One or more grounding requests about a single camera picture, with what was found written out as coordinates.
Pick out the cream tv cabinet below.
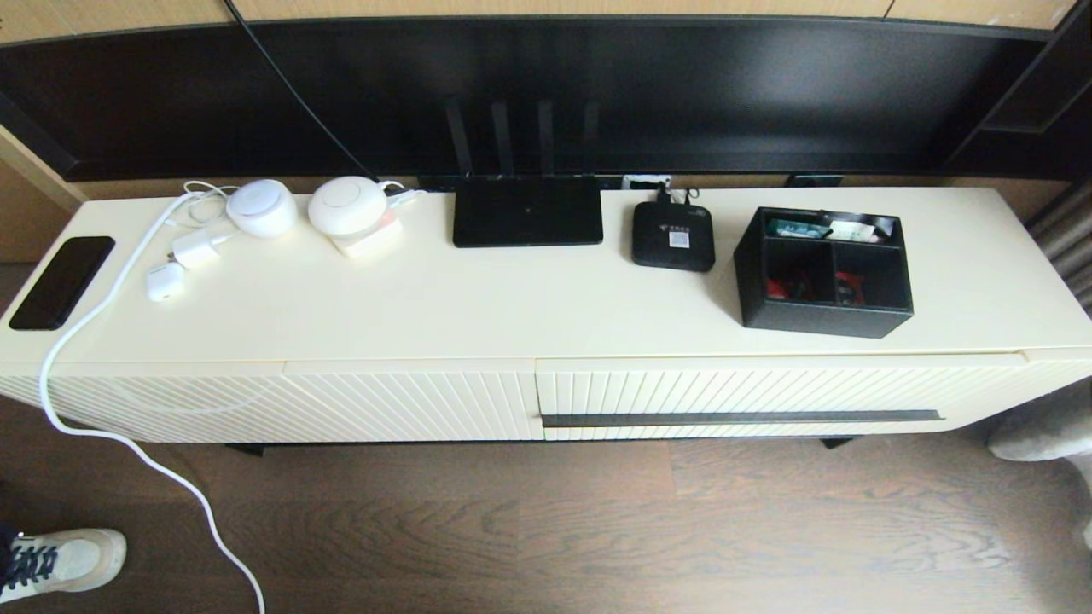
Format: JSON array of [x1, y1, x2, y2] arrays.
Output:
[[0, 186, 1092, 446]]

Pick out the white flat charger adapter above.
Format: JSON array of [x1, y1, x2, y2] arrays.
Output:
[[171, 229, 235, 270]]

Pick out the cream ribbed cabinet door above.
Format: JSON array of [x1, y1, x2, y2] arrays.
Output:
[[284, 358, 545, 443]]

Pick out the large black television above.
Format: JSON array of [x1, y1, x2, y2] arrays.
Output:
[[0, 15, 1092, 182]]

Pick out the black compartment organizer box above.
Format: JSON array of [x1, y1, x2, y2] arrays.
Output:
[[733, 206, 915, 339]]

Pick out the cream ribbed drawer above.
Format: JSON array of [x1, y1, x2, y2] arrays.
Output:
[[536, 354, 1029, 442]]

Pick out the white round dome device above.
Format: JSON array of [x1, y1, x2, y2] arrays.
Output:
[[307, 176, 390, 237], [225, 179, 299, 239]]

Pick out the grey curtain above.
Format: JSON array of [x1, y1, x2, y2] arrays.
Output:
[[1028, 179, 1092, 312]]

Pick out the black wall shelf unit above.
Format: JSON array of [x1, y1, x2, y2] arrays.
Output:
[[943, 0, 1092, 180]]

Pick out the thin white charger cable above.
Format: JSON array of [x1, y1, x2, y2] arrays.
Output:
[[166, 179, 241, 248]]

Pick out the black set-top box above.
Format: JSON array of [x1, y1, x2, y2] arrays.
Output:
[[632, 201, 717, 273]]

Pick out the black router with antennas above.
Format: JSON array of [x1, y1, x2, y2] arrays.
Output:
[[444, 98, 605, 249]]

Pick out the grey fluffy rug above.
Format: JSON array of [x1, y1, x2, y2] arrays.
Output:
[[988, 384, 1092, 547]]

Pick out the white sneaker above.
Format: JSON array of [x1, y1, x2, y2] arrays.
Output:
[[0, 528, 128, 595]]

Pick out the thick white power cable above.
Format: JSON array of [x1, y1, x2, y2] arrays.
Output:
[[38, 189, 267, 614]]

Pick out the black smartphone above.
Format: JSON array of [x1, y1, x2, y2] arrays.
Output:
[[8, 235, 116, 332]]

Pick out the green packet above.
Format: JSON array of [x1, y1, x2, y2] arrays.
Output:
[[768, 217, 833, 240]]

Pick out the white pink power strip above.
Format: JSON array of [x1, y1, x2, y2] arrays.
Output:
[[328, 213, 404, 259]]

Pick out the white plug with cable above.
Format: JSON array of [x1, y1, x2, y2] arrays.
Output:
[[380, 179, 425, 210]]

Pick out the thin black hanging cable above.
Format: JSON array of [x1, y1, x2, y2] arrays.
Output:
[[224, 0, 376, 180]]

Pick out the small white cube charger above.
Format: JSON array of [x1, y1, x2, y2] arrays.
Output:
[[145, 261, 186, 303]]

